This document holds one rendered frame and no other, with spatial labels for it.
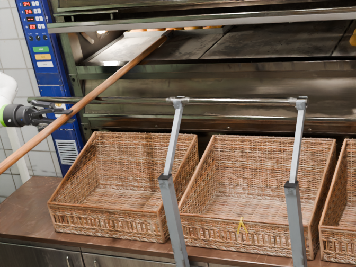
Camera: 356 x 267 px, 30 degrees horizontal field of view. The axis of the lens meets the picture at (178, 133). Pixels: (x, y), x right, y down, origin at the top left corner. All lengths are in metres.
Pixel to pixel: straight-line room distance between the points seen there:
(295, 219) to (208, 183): 0.69
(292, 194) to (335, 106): 0.60
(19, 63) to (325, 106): 1.51
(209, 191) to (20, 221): 0.90
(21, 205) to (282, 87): 1.40
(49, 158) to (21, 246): 0.59
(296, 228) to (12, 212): 1.50
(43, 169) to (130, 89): 0.77
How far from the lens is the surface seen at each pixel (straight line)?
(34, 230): 3.11
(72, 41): 3.18
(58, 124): 2.49
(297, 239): 2.38
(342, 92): 2.75
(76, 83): 3.23
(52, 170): 3.57
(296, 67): 2.74
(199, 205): 2.85
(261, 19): 2.55
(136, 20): 2.77
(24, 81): 3.41
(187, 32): 3.33
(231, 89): 2.89
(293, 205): 2.31
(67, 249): 3.00
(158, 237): 2.76
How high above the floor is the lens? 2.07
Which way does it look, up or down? 24 degrees down
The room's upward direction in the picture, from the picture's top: 11 degrees counter-clockwise
